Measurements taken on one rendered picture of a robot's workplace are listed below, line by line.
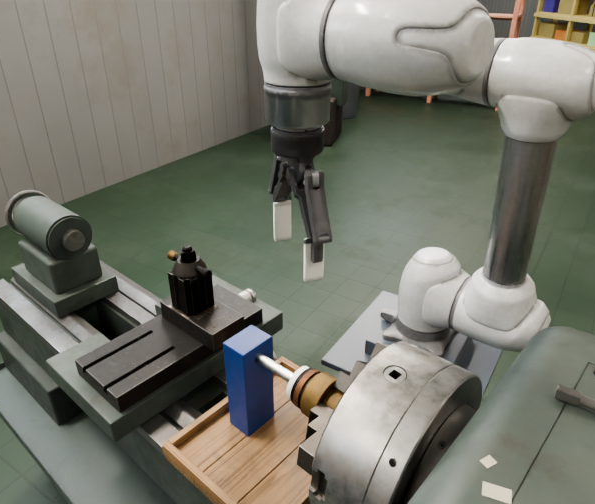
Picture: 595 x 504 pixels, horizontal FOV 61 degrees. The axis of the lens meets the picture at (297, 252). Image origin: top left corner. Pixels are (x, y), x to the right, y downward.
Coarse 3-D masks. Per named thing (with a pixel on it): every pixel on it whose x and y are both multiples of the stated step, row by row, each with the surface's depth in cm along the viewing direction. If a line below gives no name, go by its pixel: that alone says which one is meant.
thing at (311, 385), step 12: (312, 372) 90; (324, 372) 90; (300, 384) 89; (312, 384) 87; (324, 384) 87; (300, 396) 88; (312, 396) 86; (324, 396) 86; (336, 396) 86; (300, 408) 88
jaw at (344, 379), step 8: (376, 344) 85; (384, 344) 85; (376, 352) 85; (368, 360) 85; (360, 368) 86; (344, 376) 87; (352, 376) 86; (336, 384) 87; (344, 384) 86; (344, 392) 86
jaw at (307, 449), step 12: (312, 408) 84; (324, 408) 84; (312, 420) 84; (324, 420) 82; (312, 432) 80; (300, 444) 76; (312, 444) 76; (300, 456) 76; (312, 456) 74; (312, 480) 73; (324, 480) 72; (324, 492) 72
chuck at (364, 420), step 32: (384, 352) 77; (416, 352) 78; (352, 384) 73; (384, 384) 71; (416, 384) 71; (352, 416) 70; (384, 416) 68; (320, 448) 71; (352, 448) 68; (384, 448) 66; (352, 480) 68
